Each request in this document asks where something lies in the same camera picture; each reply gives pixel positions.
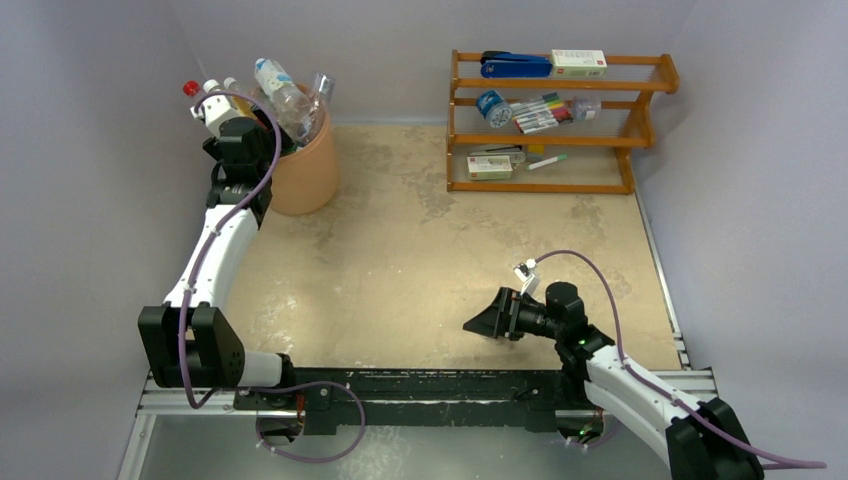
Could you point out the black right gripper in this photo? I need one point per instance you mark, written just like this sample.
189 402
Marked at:
506 314

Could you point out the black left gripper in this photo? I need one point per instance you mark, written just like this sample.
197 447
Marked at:
213 147

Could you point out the white blue label bottle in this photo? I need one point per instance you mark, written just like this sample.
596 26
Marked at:
291 103

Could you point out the crushed clear bottle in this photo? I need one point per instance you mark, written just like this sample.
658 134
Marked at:
211 87

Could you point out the red white label bottle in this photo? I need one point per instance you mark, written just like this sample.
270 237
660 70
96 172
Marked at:
191 89

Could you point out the red gold tea bottle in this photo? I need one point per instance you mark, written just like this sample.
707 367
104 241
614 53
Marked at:
243 106

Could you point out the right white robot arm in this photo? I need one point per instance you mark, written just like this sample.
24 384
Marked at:
696 439

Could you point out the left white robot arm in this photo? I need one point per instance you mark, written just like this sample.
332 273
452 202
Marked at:
188 337

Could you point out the orange plastic bin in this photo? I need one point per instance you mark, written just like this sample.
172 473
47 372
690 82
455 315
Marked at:
306 180

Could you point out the white stapler box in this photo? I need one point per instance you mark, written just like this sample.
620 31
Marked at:
489 167

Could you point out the grey stapler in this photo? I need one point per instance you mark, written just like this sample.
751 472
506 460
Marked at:
514 152

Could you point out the green white marker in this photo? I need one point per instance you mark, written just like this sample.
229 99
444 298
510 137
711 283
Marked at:
546 162

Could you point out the wooden shelf rack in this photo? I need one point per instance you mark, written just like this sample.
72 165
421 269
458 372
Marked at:
599 151

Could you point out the blue tape roll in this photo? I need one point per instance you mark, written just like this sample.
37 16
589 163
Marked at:
494 108

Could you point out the pack of coloured markers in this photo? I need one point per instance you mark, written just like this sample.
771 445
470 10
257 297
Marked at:
540 113

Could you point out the small clear jar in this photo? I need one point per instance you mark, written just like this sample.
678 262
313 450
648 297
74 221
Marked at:
585 108

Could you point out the blue stapler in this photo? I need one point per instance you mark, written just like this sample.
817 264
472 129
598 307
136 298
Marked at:
503 64

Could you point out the white red box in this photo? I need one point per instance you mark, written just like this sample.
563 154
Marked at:
573 64

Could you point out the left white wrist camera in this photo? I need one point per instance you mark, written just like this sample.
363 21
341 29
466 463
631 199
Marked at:
214 111

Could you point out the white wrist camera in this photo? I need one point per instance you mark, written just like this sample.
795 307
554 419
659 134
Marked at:
214 111
526 272

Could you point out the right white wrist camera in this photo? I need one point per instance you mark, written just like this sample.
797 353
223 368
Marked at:
526 272

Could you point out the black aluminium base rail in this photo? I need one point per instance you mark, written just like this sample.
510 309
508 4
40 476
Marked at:
534 400

